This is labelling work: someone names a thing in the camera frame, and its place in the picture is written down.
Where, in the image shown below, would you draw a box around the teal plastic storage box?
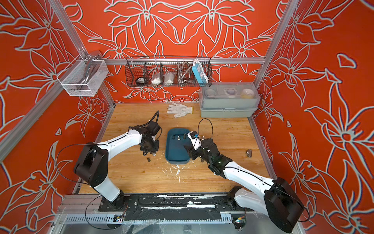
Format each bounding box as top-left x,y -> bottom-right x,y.
165,128 -> 191,165

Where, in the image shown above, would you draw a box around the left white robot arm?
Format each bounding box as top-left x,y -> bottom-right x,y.
74,121 -> 162,211

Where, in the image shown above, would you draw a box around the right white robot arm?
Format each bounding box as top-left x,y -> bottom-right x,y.
185,131 -> 306,234

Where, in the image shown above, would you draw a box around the grey lidded storage container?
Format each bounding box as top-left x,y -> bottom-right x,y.
199,82 -> 260,118

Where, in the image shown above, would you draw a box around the white knit glove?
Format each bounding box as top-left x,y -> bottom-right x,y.
167,103 -> 193,118

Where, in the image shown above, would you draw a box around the black item in basket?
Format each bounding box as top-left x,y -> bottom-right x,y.
135,77 -> 148,86

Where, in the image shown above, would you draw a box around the white bag in basket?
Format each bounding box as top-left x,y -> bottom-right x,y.
151,73 -> 162,85
163,72 -> 175,87

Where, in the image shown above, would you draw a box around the metal tongs in basket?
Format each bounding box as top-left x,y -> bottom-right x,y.
177,61 -> 191,85

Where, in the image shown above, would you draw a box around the metal tool in clear bin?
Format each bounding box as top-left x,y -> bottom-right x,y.
78,52 -> 100,90

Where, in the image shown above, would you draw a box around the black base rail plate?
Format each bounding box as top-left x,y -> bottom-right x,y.
98,193 -> 253,221

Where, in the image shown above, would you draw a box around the black wire wall basket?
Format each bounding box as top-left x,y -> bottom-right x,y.
125,56 -> 213,88

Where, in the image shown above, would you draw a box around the clear plastic wall bin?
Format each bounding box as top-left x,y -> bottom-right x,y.
57,60 -> 109,97

